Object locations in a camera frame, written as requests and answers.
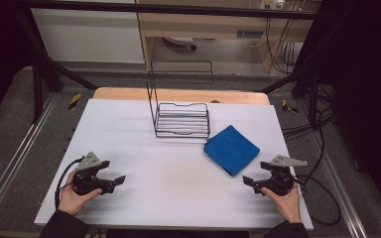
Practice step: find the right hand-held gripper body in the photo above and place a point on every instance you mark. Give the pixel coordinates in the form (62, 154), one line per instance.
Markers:
(279, 183)

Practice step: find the black metal frame stand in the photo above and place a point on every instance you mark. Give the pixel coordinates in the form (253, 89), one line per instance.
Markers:
(312, 92)
(39, 82)

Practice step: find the white power strip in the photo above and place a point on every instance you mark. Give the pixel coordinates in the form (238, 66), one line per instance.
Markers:
(272, 4)

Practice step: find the yellow black hazard tape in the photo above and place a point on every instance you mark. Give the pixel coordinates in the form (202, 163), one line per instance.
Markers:
(74, 101)
(288, 106)

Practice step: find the white table mat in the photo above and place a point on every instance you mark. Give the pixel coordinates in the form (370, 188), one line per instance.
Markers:
(165, 172)

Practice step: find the person's right hand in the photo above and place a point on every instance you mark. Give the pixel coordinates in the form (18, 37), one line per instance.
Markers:
(289, 206)

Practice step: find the light wooden desk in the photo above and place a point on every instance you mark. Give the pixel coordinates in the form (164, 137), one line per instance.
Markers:
(211, 24)

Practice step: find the black horizontal frame bar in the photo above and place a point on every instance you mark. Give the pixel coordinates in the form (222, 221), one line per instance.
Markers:
(178, 9)

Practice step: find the white cabinet panel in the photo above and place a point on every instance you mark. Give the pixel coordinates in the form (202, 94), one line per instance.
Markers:
(86, 36)

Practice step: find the person's left hand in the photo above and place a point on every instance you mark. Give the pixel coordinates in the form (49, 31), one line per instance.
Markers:
(71, 201)

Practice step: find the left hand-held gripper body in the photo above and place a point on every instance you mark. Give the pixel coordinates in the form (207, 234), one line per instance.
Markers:
(86, 180)

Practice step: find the blue towel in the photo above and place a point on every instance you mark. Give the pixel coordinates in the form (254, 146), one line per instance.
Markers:
(231, 150)

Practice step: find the aluminium floor rail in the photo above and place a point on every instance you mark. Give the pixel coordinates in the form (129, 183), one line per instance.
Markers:
(16, 158)
(340, 188)

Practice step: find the white object under desk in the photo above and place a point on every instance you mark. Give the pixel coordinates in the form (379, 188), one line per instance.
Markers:
(180, 41)

